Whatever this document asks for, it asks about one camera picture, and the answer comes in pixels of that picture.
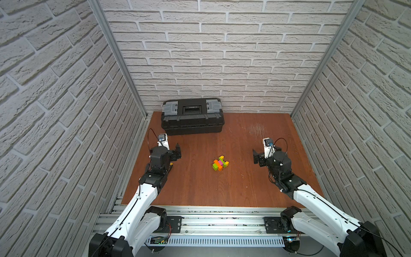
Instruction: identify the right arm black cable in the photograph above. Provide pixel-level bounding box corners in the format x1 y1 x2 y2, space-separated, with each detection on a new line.
268 137 404 257

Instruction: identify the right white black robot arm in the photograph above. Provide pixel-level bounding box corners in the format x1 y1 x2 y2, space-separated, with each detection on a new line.
253 146 387 257

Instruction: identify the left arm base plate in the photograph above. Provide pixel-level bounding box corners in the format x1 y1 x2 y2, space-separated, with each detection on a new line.
154 216 183 233

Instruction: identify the black plastic toolbox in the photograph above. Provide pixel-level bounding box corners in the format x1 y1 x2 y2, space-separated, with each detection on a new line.
161 98 225 136

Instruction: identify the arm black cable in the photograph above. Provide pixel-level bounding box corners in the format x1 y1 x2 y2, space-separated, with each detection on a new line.
268 137 404 257
92 128 168 254

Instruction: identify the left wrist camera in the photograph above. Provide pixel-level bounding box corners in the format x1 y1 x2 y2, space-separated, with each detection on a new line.
157 133 170 150

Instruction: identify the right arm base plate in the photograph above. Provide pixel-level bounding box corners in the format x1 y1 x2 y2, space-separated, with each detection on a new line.
263 217 299 235

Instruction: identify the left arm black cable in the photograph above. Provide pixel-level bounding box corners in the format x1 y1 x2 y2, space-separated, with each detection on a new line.
92 128 168 254

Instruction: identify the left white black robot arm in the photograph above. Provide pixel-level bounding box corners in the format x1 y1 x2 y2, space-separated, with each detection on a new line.
88 144 182 257

